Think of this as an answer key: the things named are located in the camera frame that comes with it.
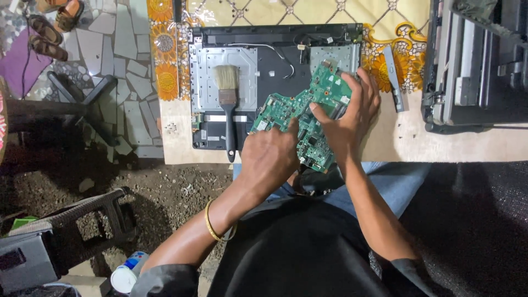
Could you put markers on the person's right hand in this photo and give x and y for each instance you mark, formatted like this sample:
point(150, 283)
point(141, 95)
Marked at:
point(346, 123)

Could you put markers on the person's left hand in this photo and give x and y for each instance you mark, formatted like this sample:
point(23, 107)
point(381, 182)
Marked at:
point(266, 159)

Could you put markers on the green laptop motherboard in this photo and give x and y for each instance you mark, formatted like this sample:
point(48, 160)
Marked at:
point(305, 117)

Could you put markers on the gold bangle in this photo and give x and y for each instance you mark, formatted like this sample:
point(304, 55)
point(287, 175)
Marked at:
point(214, 227)

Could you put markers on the black laptop base chassis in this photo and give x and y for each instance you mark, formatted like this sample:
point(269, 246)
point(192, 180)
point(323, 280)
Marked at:
point(247, 74)

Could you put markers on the yellow floral tablecloth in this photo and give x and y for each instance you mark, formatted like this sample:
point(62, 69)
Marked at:
point(288, 24)

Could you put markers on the black laptop stack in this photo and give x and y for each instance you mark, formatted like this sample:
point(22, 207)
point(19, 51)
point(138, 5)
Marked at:
point(478, 62)

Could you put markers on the white spray can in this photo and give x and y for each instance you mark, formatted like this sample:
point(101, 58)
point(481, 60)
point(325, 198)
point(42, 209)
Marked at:
point(128, 272)

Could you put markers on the black stool leg base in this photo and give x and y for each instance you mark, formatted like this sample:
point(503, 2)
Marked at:
point(82, 103)

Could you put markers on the black plastic chair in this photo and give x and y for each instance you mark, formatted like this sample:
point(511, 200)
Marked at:
point(78, 231)

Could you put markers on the tan sandal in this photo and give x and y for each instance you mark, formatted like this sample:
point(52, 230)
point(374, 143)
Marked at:
point(49, 5)
point(68, 15)

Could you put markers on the brown sandal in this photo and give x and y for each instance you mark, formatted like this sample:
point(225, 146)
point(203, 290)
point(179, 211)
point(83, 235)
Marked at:
point(44, 29)
point(47, 48)

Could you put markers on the purple mat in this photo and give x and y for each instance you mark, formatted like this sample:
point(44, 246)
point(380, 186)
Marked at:
point(22, 66)

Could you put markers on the grey electronic device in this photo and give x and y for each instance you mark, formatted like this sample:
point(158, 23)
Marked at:
point(24, 262)

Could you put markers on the grey metal drive bracket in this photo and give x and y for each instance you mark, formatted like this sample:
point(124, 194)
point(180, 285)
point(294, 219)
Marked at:
point(394, 78)

